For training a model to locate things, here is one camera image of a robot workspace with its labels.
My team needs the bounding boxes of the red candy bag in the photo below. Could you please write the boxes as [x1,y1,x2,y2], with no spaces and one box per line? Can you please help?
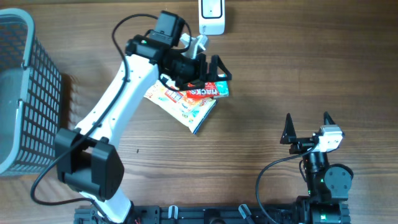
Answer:
[186,82,220,99]

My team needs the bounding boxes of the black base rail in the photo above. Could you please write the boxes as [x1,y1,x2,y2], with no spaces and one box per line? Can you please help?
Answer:
[73,203,351,224]

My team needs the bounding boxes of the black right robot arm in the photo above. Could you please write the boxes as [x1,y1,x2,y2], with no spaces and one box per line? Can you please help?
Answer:
[280,112,354,224]

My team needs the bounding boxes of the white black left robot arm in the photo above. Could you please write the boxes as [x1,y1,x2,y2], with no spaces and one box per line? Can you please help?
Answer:
[55,11,232,223]

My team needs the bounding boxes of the yellow wet wipes pack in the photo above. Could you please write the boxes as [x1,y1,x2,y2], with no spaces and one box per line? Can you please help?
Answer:
[144,80,218,134]

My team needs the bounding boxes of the white barcode scanner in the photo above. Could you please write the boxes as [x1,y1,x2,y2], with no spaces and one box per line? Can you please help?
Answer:
[198,0,226,35]

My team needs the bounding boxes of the teal tissue pack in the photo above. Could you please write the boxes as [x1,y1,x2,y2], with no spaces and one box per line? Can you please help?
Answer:
[213,81,229,98]

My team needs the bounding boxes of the black right camera cable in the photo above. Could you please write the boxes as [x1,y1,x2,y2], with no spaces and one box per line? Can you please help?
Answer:
[255,141,321,224]

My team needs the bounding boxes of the grey black shopping basket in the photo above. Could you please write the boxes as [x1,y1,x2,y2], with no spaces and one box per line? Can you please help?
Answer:
[1,8,63,177]

